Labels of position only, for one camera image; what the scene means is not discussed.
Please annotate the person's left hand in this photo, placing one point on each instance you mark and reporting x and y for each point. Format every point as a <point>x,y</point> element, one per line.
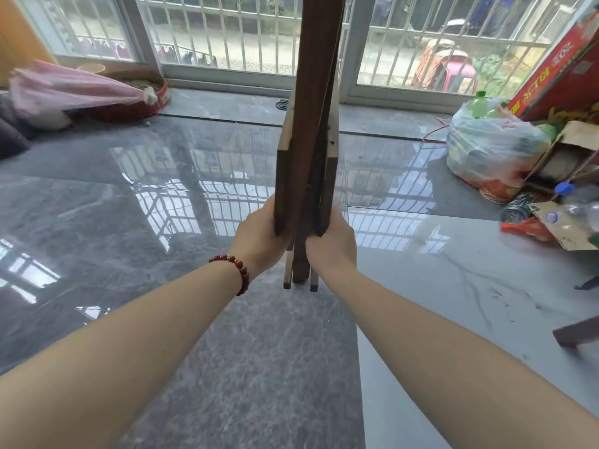
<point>255,238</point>

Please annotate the person's right hand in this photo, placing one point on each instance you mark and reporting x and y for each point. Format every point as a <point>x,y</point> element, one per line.
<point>334,250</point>

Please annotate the wooden folding table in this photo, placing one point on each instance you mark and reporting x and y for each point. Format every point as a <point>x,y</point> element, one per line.
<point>309,112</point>

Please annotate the person's left forearm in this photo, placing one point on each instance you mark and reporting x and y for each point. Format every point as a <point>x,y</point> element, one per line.
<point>93,369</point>

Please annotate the person's right forearm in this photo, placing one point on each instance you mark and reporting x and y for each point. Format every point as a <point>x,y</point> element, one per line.
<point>468,369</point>

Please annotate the black mosquito coil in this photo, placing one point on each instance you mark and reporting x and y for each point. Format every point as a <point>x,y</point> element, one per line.
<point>282,105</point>

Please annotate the red round basin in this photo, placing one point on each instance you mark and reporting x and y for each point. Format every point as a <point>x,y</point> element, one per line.
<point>140,105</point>

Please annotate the dark drink can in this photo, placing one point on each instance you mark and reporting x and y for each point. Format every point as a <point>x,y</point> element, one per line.
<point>517,208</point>

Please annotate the white plastic bag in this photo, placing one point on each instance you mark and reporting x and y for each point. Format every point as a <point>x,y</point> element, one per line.
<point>496,144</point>

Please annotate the red plastic wrapper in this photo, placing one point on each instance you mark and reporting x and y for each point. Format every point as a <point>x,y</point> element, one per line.
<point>526,229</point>

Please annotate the green plastic bottle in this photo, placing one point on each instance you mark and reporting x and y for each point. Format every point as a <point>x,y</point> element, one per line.
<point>484,105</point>

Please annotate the grey sliding glass door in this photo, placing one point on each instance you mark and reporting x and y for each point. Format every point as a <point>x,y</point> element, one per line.
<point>142,37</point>
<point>355,42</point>

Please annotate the red covered vehicle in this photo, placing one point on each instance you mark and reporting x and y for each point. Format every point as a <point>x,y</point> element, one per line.
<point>444,70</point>

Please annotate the brown paper cup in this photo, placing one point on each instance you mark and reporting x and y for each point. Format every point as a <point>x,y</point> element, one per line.
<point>91,68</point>

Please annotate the pink folded umbrella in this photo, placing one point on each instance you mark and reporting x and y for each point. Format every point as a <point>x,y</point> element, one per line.
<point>70,91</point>

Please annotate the white cloth bundle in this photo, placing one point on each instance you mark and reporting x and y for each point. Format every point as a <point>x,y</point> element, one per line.
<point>49,120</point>

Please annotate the blue capped plastic bottle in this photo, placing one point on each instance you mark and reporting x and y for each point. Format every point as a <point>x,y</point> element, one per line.
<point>575,201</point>

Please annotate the dark wooden side chair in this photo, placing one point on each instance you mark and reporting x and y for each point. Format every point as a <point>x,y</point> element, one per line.
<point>575,332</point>

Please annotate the dark cloth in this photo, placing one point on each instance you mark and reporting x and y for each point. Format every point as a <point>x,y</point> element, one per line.
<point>11,130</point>

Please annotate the grey framed window panel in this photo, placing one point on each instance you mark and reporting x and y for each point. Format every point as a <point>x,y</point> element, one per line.
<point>93,23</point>

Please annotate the red printed carton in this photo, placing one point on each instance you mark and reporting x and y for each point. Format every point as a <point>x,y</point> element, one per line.
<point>557,70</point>

